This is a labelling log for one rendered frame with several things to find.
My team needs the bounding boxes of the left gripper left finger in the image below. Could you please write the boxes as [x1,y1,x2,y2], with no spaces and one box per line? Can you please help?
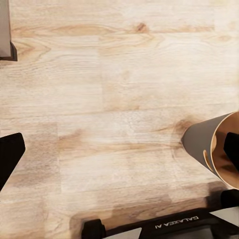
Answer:
[0,132,25,191]

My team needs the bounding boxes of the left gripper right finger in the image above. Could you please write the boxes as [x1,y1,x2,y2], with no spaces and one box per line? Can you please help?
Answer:
[224,132,239,171]

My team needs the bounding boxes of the trash can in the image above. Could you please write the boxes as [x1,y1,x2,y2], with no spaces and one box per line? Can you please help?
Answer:
[183,111,239,190]

